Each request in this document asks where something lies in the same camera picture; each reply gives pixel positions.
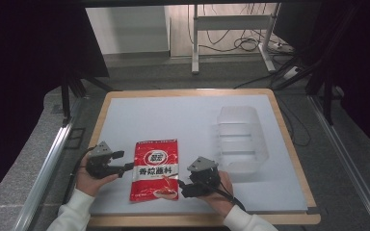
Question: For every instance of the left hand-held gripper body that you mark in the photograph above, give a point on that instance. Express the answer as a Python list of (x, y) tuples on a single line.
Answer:
[(100, 160)]

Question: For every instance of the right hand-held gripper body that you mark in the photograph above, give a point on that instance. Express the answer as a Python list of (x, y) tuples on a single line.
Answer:
[(204, 173)]

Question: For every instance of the red seasoning packet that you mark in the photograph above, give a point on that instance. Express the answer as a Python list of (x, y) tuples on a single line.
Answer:
[(154, 170)]

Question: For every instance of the clear plastic container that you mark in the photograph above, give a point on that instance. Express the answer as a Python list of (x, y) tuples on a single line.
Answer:
[(241, 141)]

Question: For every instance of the person's left hand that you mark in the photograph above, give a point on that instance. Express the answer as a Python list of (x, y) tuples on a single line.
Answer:
[(86, 183)]

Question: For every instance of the person's right hand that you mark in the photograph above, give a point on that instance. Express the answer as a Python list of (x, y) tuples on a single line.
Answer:
[(221, 199)]

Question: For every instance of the white table mat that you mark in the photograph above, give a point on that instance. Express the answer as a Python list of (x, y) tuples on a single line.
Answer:
[(179, 122)]

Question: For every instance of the black metal stand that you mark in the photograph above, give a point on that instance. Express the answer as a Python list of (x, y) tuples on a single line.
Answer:
[(326, 93), (72, 93)]

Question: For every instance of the black tape patch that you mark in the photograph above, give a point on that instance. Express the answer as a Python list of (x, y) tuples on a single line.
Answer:
[(313, 210)]

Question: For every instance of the black curtain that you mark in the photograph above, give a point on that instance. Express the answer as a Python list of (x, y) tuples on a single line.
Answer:
[(29, 64), (356, 64)]

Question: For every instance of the white cabinet panel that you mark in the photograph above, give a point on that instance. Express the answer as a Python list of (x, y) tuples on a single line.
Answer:
[(128, 29)]

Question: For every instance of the white power strip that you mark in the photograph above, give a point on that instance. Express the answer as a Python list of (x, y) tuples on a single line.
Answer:
[(291, 72)]

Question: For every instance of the aluminium rail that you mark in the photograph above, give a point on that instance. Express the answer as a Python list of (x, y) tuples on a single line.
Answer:
[(45, 170), (343, 150)]

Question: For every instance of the white metal desk frame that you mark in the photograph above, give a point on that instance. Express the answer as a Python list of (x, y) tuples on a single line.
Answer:
[(234, 22)]

